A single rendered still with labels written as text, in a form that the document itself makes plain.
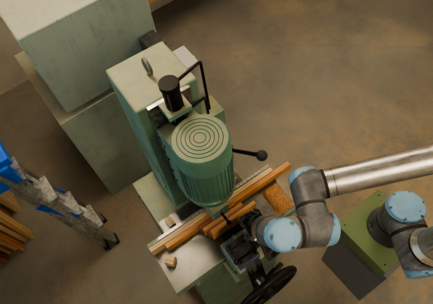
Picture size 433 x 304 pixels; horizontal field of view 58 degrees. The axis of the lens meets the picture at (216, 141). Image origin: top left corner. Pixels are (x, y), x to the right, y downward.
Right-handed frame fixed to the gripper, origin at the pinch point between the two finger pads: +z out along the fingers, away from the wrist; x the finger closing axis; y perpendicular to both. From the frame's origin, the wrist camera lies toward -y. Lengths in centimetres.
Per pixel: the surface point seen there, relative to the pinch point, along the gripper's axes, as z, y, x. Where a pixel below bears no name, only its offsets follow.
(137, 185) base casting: 53, 35, 24
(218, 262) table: 16.4, -7.8, 13.7
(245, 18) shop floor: 190, 113, -140
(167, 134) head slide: -14.2, 42.9, 9.1
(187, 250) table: 22.1, 1.8, 21.0
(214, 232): 14.0, 3.2, 9.1
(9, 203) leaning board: 150, 69, 98
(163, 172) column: 14.0, 33.1, 13.6
